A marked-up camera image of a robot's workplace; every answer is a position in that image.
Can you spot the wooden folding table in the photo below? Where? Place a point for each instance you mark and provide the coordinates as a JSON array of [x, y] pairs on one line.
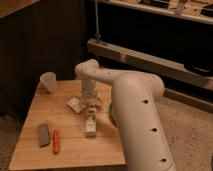
[[76, 150]]

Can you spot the wooden shelf rail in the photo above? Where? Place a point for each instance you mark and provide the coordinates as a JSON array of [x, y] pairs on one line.
[[160, 66]]

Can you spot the white rectangular block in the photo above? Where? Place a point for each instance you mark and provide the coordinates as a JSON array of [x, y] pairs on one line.
[[74, 104]]

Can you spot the white labelled bottle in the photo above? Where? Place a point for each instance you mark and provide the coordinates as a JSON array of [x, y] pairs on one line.
[[91, 122]]

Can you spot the dark wooden cabinet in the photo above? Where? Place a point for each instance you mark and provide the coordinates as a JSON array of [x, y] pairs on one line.
[[47, 36]]

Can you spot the grey sponge block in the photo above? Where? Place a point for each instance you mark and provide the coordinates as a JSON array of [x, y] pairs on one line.
[[43, 135]]

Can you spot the upper bench with clutter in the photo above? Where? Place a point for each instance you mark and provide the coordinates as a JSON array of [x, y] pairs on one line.
[[181, 9]]

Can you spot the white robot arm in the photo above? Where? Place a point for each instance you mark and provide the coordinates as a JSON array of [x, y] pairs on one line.
[[133, 94]]

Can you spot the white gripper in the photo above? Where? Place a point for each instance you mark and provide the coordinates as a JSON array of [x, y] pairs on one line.
[[89, 90]]

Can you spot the metal pole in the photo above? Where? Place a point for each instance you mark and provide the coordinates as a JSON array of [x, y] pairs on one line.
[[97, 21]]

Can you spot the translucent plastic cup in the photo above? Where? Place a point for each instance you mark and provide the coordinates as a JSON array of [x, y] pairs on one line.
[[48, 80]]

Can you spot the green bowl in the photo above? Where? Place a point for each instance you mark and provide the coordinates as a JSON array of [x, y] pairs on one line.
[[112, 115]]

